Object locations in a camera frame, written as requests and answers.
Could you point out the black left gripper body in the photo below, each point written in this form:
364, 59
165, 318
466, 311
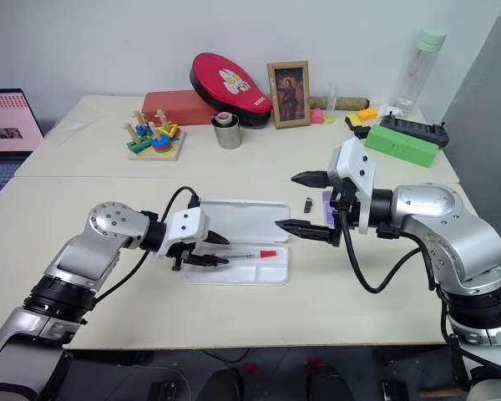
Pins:
183, 255

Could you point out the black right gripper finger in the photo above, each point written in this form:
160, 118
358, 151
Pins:
307, 229
311, 179

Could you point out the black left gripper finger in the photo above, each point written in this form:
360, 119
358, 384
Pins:
209, 260
218, 239

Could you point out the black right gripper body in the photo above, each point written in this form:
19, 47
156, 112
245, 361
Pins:
345, 200

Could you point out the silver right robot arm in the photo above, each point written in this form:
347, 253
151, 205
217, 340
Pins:
442, 217

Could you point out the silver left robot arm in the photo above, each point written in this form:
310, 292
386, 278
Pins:
104, 221

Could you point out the white plastic pencil case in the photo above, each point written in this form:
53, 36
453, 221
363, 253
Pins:
242, 221

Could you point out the purple block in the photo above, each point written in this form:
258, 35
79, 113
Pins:
328, 211

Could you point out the small black usb stick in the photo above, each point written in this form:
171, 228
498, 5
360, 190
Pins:
307, 204

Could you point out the syringe with red cap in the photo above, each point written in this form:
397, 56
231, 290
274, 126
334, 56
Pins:
254, 254

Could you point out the pink small block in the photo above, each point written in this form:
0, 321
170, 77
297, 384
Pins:
317, 116

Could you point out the small black object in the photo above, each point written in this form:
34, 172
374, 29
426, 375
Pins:
361, 131

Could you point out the yellow block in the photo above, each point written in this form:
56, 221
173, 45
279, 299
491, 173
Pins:
353, 120

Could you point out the green long block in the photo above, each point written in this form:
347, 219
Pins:
401, 145

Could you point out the clear plastic tube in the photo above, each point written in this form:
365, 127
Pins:
332, 100

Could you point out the orange block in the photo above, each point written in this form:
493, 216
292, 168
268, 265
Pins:
367, 113

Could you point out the brown wooden roll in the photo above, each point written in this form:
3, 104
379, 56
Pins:
350, 102

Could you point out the metal cup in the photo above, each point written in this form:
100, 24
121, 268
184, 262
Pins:
227, 135

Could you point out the small white object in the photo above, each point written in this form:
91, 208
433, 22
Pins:
392, 110

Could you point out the wooden colourful stacking toy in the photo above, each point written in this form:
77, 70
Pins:
154, 144

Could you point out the red and black oval pad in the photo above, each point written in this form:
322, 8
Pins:
221, 75

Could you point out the red rectangular box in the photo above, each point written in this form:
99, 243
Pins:
171, 106

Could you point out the clear bottle green lid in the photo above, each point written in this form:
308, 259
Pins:
421, 71

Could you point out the open laptop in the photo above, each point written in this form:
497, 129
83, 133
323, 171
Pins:
4, 121

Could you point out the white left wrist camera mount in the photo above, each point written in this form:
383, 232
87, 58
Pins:
183, 227

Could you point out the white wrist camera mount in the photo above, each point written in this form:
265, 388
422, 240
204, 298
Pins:
183, 227
355, 163

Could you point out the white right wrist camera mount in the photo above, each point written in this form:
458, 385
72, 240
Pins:
355, 163

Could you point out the wooden picture frame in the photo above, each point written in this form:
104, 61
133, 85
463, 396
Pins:
289, 94

